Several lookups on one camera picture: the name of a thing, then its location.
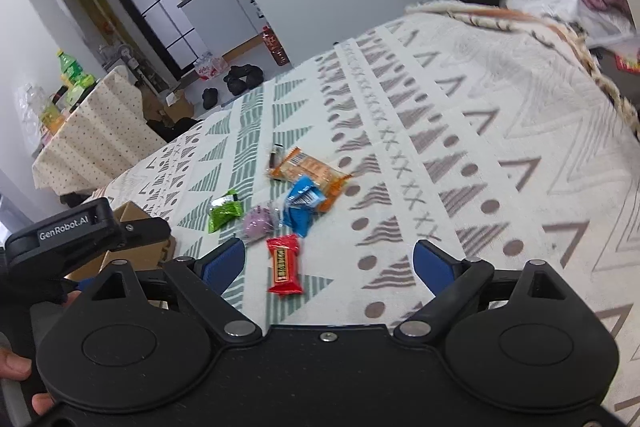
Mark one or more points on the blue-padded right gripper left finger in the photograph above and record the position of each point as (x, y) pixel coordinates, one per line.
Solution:
(201, 284)

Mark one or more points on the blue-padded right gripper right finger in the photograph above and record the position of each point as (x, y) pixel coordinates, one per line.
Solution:
(455, 284)

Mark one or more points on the person's hand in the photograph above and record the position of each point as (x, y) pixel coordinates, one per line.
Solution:
(14, 370)

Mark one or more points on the brown cardboard box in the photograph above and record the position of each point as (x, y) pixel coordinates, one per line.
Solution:
(145, 242)

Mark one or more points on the bright green snack packet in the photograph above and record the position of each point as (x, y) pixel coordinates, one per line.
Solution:
(224, 209)

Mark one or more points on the red snack bar packet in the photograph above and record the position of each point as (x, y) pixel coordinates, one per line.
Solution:
(284, 251)

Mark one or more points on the round purple snack packet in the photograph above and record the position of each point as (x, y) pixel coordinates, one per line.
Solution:
(259, 222)

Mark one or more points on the blue crumpled snack packet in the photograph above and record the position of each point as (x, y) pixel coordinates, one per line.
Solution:
(300, 205)

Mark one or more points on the small dark snack stick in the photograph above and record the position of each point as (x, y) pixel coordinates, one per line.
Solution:
(276, 155)

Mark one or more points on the dotted cream tablecloth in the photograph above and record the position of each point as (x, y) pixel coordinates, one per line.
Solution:
(104, 136)

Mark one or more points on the patterned bed blanket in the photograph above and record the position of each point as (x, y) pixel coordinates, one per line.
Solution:
(490, 133)

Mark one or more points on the orange biscuit packet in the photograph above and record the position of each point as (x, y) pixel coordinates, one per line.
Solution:
(297, 164)

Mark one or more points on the single black slipper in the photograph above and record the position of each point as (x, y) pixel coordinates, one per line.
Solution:
(209, 98)

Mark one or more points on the green soda bottle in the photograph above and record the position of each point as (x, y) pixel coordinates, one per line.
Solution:
(72, 73)

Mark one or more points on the black slippers pile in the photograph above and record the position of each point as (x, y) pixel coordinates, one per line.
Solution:
(243, 78)

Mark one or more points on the pink white plastic bag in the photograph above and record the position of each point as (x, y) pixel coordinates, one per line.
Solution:
(209, 66)

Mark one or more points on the red beverage bottle pack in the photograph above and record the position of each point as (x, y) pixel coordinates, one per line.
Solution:
(274, 46)

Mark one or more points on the white cabinet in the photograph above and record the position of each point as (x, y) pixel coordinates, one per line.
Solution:
(223, 25)

